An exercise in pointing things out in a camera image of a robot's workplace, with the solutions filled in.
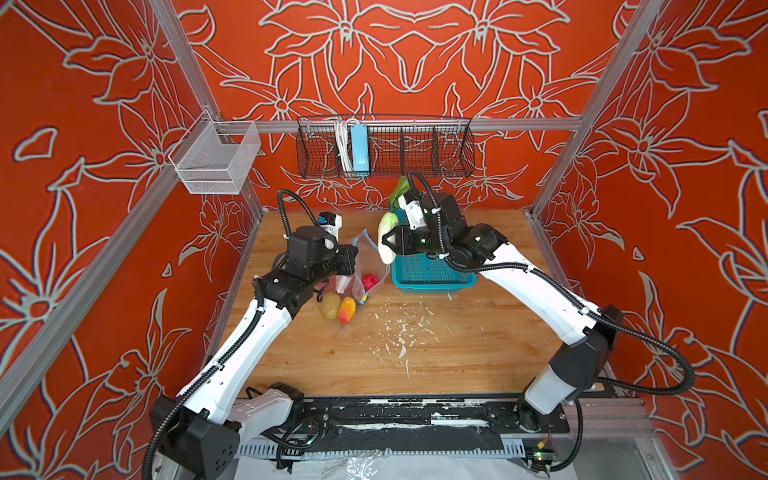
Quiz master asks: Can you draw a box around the small circuit board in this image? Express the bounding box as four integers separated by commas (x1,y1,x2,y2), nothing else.
525,448,556,476

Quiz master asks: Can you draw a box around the orange yellow mango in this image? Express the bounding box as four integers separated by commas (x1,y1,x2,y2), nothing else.
337,297,357,325

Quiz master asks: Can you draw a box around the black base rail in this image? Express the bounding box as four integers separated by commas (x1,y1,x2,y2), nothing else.
250,395,571,454

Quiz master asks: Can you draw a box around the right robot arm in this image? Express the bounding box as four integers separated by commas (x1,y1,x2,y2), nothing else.
378,171,695,415

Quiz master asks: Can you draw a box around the teal plastic basket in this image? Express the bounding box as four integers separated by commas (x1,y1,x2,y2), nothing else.
391,208,479,295

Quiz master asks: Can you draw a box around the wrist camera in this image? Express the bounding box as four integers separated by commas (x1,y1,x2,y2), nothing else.
398,191,427,230
317,211,343,238

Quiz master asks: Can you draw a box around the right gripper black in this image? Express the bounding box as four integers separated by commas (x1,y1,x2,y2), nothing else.
378,221,453,254

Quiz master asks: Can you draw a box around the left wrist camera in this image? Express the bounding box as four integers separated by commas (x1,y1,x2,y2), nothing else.
317,211,343,238

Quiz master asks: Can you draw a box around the black wire wall basket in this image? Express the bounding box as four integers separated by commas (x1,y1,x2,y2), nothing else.
296,114,476,179

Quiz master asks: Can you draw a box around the white wire mesh basket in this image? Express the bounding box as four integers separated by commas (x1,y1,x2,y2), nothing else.
169,112,261,195

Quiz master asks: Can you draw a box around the white radish with leaves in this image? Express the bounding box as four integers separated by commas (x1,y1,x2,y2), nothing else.
376,175,412,265

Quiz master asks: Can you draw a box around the white cable bundle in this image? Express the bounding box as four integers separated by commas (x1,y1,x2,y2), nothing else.
334,119,353,175

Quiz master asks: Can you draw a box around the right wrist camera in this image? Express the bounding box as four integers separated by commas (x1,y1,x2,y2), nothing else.
398,191,427,230

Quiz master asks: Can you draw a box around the clear zip top bag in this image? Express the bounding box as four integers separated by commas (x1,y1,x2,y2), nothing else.
324,229,390,318

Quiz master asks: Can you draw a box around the red fruit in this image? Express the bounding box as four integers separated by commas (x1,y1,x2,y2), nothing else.
361,274,380,292

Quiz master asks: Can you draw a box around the light blue box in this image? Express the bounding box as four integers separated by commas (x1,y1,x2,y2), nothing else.
350,124,370,177

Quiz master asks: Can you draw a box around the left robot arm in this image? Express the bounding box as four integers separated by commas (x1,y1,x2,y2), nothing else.
141,189,358,479

